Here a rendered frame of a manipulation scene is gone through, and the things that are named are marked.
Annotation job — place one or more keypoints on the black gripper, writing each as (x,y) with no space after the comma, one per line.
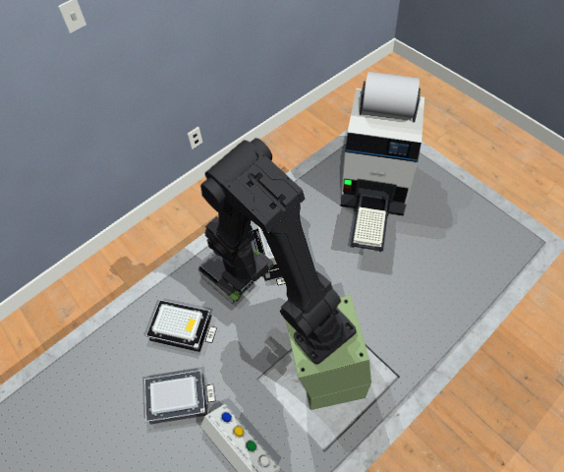
(259,267)

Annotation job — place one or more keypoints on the white horizontal cylinder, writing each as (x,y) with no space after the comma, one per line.
(391,94)

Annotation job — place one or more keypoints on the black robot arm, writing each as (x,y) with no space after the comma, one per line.
(244,186)

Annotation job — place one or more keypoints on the white control panel with buttons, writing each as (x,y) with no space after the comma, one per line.
(236,443)

